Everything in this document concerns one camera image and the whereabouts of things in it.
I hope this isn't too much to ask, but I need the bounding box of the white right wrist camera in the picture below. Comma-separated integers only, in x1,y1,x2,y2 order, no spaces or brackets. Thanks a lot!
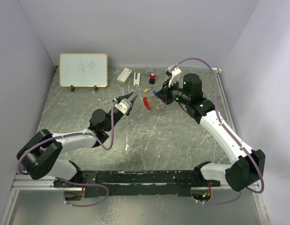
167,65,181,87

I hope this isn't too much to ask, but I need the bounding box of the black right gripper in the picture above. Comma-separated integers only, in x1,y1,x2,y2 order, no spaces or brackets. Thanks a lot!
155,77,190,105

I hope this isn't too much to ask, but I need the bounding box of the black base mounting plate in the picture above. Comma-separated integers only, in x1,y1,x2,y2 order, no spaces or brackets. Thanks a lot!
53,170,220,198

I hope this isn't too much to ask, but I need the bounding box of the white stapler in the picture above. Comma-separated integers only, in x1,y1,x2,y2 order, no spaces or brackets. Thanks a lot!
134,72,141,87

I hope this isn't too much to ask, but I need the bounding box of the white board yellow frame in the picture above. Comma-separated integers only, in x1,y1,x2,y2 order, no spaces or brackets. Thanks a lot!
59,52,108,88

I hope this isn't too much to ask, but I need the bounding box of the red black stamp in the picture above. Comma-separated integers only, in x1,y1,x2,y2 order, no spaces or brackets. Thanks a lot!
149,73,156,84

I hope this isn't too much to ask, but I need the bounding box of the clear plastic cup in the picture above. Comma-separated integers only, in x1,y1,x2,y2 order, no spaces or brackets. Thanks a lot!
144,65,153,76

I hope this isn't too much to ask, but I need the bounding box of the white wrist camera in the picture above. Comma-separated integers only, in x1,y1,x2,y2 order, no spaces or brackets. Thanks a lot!
167,65,181,87
115,99,132,116

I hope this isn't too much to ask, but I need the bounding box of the green white staples box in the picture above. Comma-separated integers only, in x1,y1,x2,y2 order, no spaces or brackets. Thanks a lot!
117,68,132,84

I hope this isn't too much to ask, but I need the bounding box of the aluminium rail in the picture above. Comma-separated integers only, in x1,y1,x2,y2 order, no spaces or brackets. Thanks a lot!
11,169,260,191
211,67,249,170

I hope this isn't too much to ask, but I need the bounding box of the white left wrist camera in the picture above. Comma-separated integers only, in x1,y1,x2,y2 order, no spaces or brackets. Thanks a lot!
115,99,132,116

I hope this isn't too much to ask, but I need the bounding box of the aluminium right side rail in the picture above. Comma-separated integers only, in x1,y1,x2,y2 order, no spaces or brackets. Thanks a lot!
211,67,249,170

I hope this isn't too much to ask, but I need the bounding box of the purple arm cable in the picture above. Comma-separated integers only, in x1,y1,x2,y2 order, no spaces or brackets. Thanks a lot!
171,57,265,205
17,103,119,207

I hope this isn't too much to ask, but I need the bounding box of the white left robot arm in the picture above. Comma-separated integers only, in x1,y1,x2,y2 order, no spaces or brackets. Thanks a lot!
16,93,136,187

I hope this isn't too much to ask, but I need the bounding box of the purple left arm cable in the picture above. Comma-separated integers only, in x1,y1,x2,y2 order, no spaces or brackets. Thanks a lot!
17,103,119,207

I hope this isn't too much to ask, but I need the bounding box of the metal key organizer red handle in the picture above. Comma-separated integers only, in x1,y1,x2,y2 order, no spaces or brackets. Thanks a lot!
143,96,164,111

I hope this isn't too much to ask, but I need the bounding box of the yellow key tag with key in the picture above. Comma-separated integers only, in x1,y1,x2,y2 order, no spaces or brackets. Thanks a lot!
143,87,153,93

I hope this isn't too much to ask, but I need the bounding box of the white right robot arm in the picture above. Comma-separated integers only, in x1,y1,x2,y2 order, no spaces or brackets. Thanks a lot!
155,74,266,192

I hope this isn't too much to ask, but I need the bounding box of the aluminium front rail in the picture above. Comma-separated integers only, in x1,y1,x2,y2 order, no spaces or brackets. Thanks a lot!
11,169,260,191

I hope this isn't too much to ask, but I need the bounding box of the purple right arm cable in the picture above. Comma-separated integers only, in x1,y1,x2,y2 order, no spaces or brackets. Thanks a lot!
171,57,265,205

